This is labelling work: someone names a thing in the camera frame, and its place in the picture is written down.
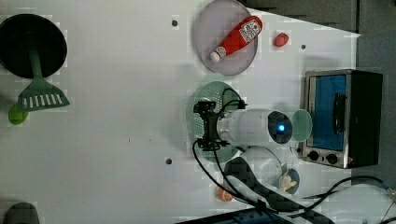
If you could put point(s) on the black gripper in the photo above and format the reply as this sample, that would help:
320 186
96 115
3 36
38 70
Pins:
210 141

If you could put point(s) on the mint green strainer basket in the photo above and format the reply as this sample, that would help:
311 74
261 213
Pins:
212 88

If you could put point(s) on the red ketchup bottle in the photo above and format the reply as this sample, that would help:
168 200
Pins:
239 37

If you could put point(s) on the peeled toy banana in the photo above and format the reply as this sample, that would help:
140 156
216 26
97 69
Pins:
286 182

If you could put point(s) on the grey object at corner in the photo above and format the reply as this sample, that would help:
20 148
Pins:
21 213

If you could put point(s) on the green slotted spatula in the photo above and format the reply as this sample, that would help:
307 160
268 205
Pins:
39 94

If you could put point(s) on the mint green cup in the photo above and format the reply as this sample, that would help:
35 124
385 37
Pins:
302 125

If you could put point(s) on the black toaster oven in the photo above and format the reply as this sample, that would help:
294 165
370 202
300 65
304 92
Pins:
345 107

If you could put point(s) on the blue bowl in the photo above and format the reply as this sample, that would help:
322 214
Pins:
295 176

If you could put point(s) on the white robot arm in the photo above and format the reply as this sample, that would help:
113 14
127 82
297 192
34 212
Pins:
259 178

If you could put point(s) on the orange toy half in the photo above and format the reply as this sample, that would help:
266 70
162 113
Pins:
223 195

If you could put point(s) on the black round pan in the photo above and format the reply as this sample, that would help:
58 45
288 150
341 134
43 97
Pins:
23 33

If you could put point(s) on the grey round plate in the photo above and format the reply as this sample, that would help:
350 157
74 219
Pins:
214 23

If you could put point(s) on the red toy strawberry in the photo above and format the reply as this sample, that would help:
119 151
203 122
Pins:
281 40

